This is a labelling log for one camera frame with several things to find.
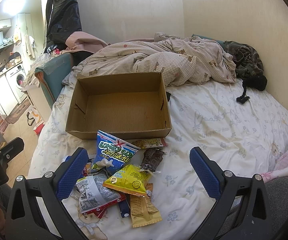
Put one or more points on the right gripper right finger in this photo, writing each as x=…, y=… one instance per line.
x=253, y=217

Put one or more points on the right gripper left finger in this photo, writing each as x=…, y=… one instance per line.
x=36, y=210

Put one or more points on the white and red snack bag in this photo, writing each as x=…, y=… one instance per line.
x=94, y=196

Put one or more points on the blue Lonely God snack bag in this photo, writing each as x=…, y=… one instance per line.
x=112, y=153

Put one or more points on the tan yellow snack packet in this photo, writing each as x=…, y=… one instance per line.
x=143, y=212

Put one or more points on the yellow triangular snack bag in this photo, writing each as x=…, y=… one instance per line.
x=130, y=180

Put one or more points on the white floral bed sheet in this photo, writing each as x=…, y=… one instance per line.
x=246, y=139

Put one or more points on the white washing machine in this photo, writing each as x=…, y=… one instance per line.
x=16, y=77

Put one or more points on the dark brown snack packet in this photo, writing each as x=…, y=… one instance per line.
x=152, y=157

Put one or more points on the yellow cartoon snack packet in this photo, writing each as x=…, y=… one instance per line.
x=150, y=143

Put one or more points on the brown cardboard box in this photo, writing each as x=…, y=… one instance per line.
x=128, y=106

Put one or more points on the black cloth under duvet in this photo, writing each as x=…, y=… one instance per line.
x=168, y=96

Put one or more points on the dark camouflage garment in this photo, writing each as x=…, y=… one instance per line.
x=249, y=67

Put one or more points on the pink blanket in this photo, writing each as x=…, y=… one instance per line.
x=81, y=41

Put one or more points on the checkered beige duvet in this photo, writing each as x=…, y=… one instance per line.
x=192, y=59

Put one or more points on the black plastic bag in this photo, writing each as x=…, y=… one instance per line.
x=63, y=19

